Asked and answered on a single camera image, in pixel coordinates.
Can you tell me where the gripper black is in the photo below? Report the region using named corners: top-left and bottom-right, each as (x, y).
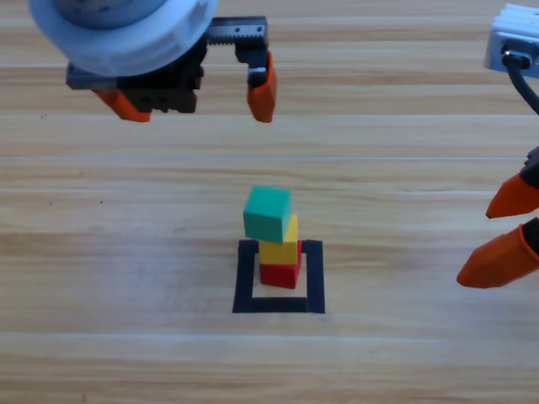
top-left (456, 146), bottom-right (539, 290)
top-left (65, 15), bottom-right (279, 125)

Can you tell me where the green wooden cube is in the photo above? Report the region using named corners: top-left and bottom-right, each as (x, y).
top-left (243, 185), bottom-right (293, 244)

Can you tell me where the yellow wooden cube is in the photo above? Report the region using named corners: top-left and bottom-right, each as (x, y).
top-left (258, 214), bottom-right (299, 266)

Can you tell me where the red wooden cube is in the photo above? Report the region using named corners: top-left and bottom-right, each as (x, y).
top-left (259, 240), bottom-right (303, 290)

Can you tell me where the black tape square outline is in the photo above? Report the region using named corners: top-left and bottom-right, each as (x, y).
top-left (232, 239), bottom-right (327, 315)

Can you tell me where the arm thick black cable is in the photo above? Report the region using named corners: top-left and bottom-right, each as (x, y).
top-left (500, 50), bottom-right (539, 118)

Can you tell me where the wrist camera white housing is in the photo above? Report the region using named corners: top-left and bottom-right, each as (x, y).
top-left (483, 3), bottom-right (539, 82)

